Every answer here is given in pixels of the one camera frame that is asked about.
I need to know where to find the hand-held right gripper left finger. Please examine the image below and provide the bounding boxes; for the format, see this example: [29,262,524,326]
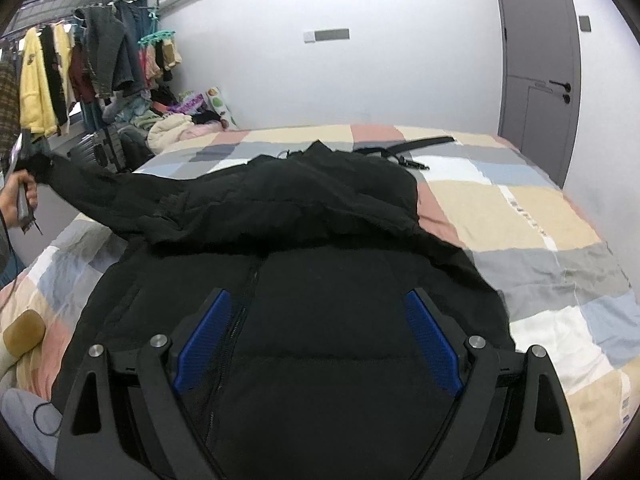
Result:
[54,287,236,480]

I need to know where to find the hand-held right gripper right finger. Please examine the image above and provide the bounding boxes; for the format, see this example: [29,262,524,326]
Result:
[402,287,583,480]

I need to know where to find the black padded jacket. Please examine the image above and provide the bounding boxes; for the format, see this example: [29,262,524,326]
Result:
[27,141,518,480]

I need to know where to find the pile of clothes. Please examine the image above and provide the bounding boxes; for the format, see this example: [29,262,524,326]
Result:
[102,87,223,136]

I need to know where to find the metal clothes rack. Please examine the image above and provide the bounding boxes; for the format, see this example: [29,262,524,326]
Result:
[0,0,161,46]

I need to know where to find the person's left hand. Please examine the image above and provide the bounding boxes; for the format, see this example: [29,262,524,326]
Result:
[0,170,39,222]

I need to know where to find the dark suitcase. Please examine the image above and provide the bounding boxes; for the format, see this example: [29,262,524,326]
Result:
[67,125,127,174]

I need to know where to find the plaid garment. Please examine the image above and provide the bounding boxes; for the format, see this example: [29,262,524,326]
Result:
[0,60,22,162]

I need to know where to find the tan pillow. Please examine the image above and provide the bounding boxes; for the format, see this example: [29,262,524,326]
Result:
[0,309,47,362]

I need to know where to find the yellow hoodie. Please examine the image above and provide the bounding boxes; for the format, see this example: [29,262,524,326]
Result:
[19,27,59,138]

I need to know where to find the black hanging garment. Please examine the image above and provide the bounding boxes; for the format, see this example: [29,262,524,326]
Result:
[40,25,70,134]

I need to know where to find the maroon garment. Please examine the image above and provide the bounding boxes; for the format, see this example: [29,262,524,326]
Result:
[67,45,97,107]

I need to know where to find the patchwork blanket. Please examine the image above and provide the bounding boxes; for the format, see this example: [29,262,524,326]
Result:
[0,122,640,461]

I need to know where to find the cream fleece coat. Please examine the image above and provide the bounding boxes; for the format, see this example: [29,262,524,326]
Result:
[147,115,194,154]

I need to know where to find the dark grey denim jacket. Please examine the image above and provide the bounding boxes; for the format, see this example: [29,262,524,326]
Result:
[81,6,137,99]

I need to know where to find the grey cloth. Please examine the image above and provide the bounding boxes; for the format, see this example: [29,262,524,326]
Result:
[0,387,57,472]

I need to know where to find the blue jeans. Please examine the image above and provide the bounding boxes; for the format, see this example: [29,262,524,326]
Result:
[117,2,152,82]

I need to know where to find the green clip hanger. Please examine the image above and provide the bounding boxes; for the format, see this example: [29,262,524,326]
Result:
[137,30,179,47]

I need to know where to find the dotted white bag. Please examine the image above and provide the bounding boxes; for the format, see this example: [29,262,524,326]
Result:
[205,87,239,129]

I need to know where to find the grey door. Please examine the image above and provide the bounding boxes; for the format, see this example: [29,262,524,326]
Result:
[491,0,583,188]

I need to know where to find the black cable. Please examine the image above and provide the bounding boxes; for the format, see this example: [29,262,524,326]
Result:
[32,400,64,437]

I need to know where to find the black strap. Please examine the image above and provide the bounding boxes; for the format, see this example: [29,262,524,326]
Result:
[352,135,457,171]

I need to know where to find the grey wall panel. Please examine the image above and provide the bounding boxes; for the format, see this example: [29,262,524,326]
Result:
[303,27,350,42]

